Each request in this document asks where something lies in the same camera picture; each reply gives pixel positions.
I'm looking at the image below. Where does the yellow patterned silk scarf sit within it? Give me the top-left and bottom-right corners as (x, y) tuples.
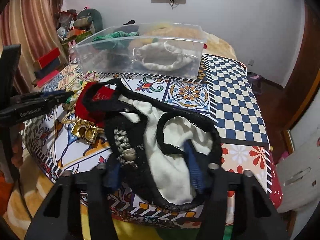
(62, 71), (99, 112)

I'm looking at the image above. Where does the red velvet pouch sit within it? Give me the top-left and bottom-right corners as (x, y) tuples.
(75, 82), (115, 128)

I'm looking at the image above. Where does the gold shiny pouch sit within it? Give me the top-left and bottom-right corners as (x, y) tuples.
(61, 114), (104, 144)

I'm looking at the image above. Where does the green knit cloth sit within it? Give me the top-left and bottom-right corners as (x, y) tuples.
(92, 31), (139, 50)

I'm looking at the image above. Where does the black trimmed white mesh bag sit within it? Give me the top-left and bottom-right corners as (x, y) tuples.
(83, 78), (222, 212)

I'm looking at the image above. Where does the white drawstring pouch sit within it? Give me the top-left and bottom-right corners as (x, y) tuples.
(132, 41), (199, 72)

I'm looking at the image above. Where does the red book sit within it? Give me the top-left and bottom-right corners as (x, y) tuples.
(32, 70), (59, 88)

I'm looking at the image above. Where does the red gift box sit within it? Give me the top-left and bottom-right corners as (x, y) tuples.
(33, 47), (60, 70)

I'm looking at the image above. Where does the pink rabbit toy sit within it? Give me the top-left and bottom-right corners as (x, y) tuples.
(68, 40), (76, 63)

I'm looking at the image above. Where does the beige fleece blanket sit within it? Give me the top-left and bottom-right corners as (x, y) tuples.
(3, 23), (238, 240)

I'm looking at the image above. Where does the green storage box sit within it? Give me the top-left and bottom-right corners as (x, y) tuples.
(61, 31), (92, 54)

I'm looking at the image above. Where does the white sliding wardrobe door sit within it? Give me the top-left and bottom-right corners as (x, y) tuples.
(276, 93), (319, 239)

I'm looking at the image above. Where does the striped pink curtain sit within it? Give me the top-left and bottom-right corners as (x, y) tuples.
(1, 0), (67, 93)

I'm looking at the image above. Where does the grey green plush toy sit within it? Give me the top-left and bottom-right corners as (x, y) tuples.
(74, 9), (103, 34)

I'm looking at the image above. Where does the dark purple jacket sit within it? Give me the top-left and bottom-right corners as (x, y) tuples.
(121, 20), (139, 33)

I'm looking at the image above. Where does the patterned patchwork bed cover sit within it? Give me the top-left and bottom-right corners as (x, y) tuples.
(21, 53), (283, 229)

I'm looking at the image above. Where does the clear plastic storage bin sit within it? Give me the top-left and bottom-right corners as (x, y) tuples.
(73, 23), (206, 79)

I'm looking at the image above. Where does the grey bag on floor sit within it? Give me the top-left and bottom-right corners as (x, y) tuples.
(247, 72), (264, 95)

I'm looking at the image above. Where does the wooden door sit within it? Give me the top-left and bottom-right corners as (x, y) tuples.
(282, 2), (320, 136)

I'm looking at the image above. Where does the wall power socket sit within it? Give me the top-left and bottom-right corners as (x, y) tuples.
(248, 59), (254, 66)

